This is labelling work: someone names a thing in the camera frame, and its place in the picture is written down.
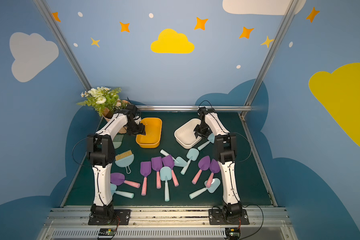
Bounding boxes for blue round shovel centre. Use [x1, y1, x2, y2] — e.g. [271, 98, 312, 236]
[160, 167, 172, 202]

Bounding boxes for blue toy brush scoop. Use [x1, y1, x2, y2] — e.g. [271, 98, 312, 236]
[115, 150, 134, 174]

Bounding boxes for left circuit board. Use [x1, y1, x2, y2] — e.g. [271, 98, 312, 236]
[97, 228, 117, 239]

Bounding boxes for yellow plastic storage box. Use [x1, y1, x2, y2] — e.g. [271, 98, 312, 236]
[136, 118, 162, 149]

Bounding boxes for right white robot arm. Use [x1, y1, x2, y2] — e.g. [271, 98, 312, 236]
[195, 107, 243, 222]

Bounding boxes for white plastic storage box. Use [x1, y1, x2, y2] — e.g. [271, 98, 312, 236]
[174, 119, 202, 149]

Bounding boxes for green toy rake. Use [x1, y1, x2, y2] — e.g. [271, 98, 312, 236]
[112, 134, 124, 149]

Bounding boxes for potted artificial flower plant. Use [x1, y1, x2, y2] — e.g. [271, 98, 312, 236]
[77, 87, 130, 120]

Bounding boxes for blue shovel front left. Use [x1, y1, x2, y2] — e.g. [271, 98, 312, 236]
[110, 184, 134, 199]

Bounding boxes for blue shovel under purple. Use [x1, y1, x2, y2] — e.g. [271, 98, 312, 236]
[160, 150, 187, 167]

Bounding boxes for purple pointed shovel pink handle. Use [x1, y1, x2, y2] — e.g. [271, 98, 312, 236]
[110, 173, 140, 189]

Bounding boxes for blue pointed shovel front right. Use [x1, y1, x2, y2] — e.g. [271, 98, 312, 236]
[189, 178, 221, 200]

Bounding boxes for blue shovel far right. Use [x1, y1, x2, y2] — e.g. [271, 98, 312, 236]
[198, 133, 215, 151]

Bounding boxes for circuit board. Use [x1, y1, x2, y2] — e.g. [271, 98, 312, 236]
[97, 228, 117, 239]
[225, 228, 241, 240]

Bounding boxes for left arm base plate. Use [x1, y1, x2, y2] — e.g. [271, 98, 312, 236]
[88, 208, 131, 226]

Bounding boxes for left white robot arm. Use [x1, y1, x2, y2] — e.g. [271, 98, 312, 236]
[87, 104, 145, 225]

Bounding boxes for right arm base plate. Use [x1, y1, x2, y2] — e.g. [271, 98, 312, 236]
[208, 208, 250, 226]

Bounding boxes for right circuit board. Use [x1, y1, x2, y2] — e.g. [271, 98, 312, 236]
[225, 228, 241, 240]

